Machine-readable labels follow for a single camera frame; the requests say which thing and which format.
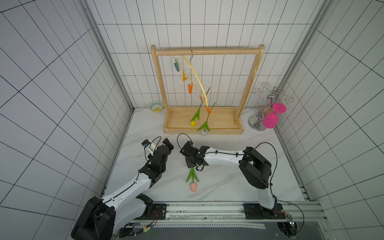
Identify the pink tulip flower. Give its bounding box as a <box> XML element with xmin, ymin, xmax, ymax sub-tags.
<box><xmin>186</xmin><ymin>168</ymin><xmax>200</xmax><ymax>192</ymax></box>

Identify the yellow tulip flower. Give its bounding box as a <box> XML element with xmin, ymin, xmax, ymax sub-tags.
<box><xmin>191</xmin><ymin>101</ymin><xmax>206</xmax><ymax>127</ymax></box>

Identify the white tulip flower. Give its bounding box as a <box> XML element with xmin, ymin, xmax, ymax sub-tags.
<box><xmin>197</xmin><ymin>102</ymin><xmax>216</xmax><ymax>136</ymax></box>

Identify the pink clothespin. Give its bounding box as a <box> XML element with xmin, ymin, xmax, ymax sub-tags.
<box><xmin>199</xmin><ymin>94</ymin><xmax>205</xmax><ymax>103</ymax></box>

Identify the yellow clothes hanger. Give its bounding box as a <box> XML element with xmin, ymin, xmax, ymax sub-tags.
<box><xmin>172</xmin><ymin>48</ymin><xmax>209</xmax><ymax>106</ymax></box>

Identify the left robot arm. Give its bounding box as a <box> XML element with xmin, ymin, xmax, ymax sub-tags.
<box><xmin>71</xmin><ymin>139</ymin><xmax>174</xmax><ymax>240</ymax></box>

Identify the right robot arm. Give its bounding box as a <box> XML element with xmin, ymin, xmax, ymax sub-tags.
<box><xmin>180</xmin><ymin>141</ymin><xmax>277</xmax><ymax>211</ymax></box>

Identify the small patterned bowl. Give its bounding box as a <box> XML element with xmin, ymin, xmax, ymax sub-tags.
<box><xmin>149</xmin><ymin>101</ymin><xmax>164</xmax><ymax>113</ymax></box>

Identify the chrome glass holder stand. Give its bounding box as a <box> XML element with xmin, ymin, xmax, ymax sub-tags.
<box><xmin>248</xmin><ymin>82</ymin><xmax>294</xmax><ymax>132</ymax></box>

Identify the teal clothespin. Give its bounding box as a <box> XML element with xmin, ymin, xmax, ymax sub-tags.
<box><xmin>174</xmin><ymin>59</ymin><xmax>180</xmax><ymax>72</ymax></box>

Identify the patterned glass on stand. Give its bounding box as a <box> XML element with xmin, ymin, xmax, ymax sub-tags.
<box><xmin>258</xmin><ymin>105</ymin><xmax>275</xmax><ymax>119</ymax></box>

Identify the pink plastic wine glass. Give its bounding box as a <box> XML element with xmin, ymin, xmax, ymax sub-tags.
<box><xmin>263</xmin><ymin>103</ymin><xmax>287</xmax><ymax>129</ymax></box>

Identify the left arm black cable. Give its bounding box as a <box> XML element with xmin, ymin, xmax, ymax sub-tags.
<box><xmin>143</xmin><ymin>136</ymin><xmax>163</xmax><ymax>163</ymax></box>

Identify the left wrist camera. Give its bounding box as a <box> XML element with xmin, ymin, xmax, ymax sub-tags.
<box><xmin>142</xmin><ymin>139</ymin><xmax>156</xmax><ymax>149</ymax></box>

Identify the wooden hanging rack frame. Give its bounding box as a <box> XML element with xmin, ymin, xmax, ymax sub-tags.
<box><xmin>151</xmin><ymin>45</ymin><xmax>265</xmax><ymax>135</ymax></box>

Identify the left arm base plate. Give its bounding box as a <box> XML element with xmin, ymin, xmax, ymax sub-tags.
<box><xmin>139</xmin><ymin>204</ymin><xmax>168</xmax><ymax>220</ymax></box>

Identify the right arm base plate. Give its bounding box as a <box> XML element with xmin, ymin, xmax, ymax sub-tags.
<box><xmin>243</xmin><ymin>203</ymin><xmax>287</xmax><ymax>220</ymax></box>

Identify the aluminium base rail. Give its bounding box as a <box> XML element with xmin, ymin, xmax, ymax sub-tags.
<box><xmin>86</xmin><ymin>200</ymin><xmax>328</xmax><ymax>230</ymax></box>

